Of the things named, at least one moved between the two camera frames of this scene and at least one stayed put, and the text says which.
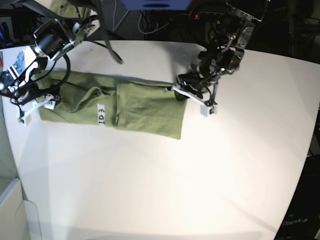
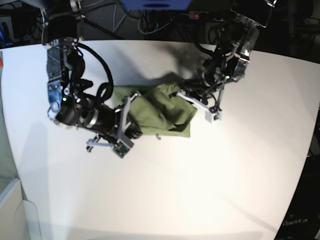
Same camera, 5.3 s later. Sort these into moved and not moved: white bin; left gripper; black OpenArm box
Moved: left gripper
Not moved: black OpenArm box; white bin
